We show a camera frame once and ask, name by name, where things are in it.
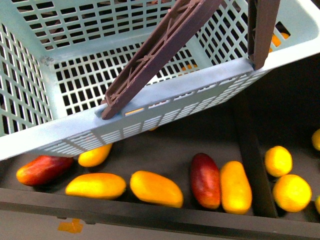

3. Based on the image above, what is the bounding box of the yellow lemon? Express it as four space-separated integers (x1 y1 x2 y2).
311 129 320 151
272 174 312 213
264 145 293 178
314 195 320 214

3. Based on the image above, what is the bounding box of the light blue plastic basket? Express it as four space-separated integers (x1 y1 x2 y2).
0 0 320 160

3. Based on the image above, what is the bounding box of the red orange mango left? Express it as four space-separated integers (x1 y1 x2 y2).
16 155 74 187

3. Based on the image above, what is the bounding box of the orange floor tape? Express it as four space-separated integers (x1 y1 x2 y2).
57 218 84 234

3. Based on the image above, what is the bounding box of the yellow lemon lower middle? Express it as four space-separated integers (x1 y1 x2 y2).
272 174 312 213

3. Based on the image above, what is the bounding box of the yellow lemon upper middle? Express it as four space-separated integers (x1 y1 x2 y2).
264 145 293 178

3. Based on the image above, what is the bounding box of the yellow mango beside red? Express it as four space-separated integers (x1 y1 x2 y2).
220 160 253 215

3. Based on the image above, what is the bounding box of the yellow lemon top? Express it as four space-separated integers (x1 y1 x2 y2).
311 129 320 151

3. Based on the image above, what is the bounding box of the brown basket handle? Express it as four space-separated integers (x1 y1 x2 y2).
101 0 280 120

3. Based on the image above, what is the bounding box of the yellow mango far left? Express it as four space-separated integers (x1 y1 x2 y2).
65 173 127 200

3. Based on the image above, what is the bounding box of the yellow mango under basket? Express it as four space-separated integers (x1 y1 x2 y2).
78 143 113 168

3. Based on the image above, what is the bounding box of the black fruit display tray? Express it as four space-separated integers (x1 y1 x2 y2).
0 55 320 240

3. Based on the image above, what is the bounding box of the yellow lemon bottom left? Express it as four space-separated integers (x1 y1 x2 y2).
314 195 320 214

